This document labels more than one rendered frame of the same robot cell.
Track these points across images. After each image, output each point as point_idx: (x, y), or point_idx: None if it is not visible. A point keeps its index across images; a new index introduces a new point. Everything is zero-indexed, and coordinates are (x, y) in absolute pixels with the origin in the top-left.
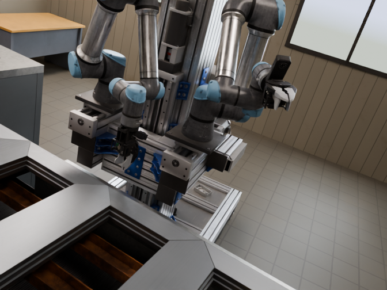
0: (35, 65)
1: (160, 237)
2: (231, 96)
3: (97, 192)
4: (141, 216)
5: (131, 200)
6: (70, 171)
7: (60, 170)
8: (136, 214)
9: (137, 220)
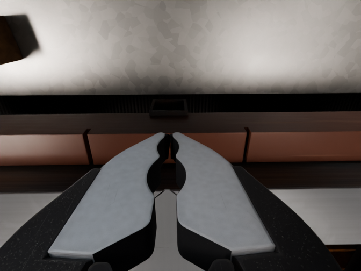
0: None
1: None
2: None
3: (174, 234)
4: (351, 226)
5: (287, 194)
6: (16, 220)
7: (0, 237)
8: (333, 227)
9: (345, 240)
